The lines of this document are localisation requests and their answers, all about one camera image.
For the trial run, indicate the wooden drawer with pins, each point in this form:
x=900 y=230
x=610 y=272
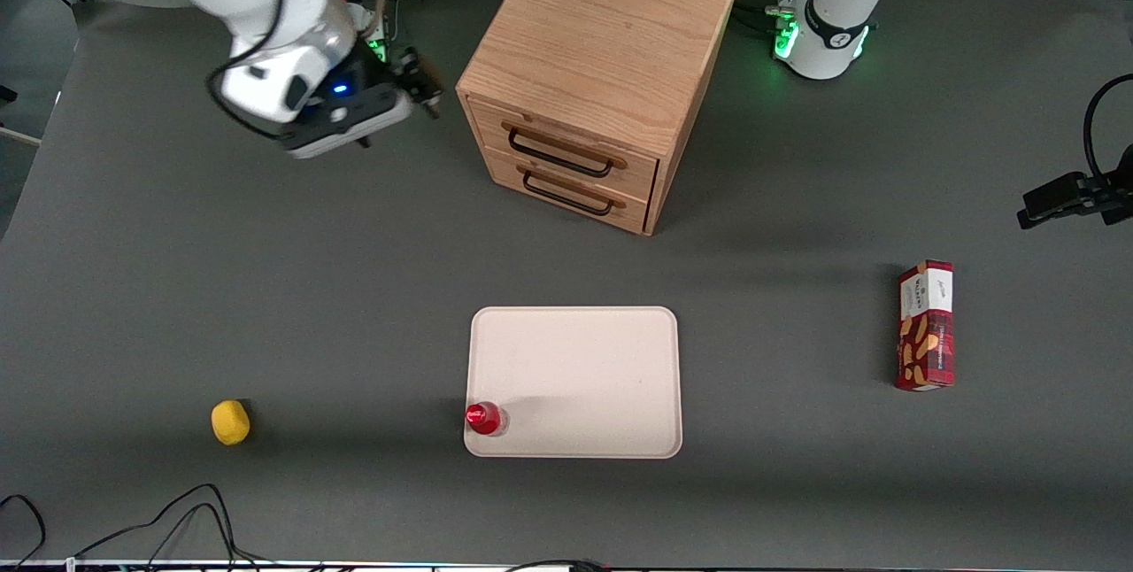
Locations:
x=637 y=209
x=487 y=125

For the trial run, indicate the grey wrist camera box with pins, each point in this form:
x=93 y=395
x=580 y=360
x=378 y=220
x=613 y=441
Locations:
x=389 y=113

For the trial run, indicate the white rectangular tray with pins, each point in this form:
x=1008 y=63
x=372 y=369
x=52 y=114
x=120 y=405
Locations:
x=584 y=368

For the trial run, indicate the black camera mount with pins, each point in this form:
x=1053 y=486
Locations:
x=1071 y=196

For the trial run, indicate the red cookie box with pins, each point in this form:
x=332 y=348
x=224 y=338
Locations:
x=926 y=333

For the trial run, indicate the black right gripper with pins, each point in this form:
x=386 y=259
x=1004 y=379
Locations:
x=396 y=74

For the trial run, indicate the red cola can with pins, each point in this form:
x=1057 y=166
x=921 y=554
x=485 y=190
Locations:
x=482 y=418

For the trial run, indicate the yellow lemon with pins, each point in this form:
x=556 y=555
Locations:
x=230 y=423

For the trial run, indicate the wooden drawer cabinet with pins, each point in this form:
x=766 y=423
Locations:
x=602 y=32

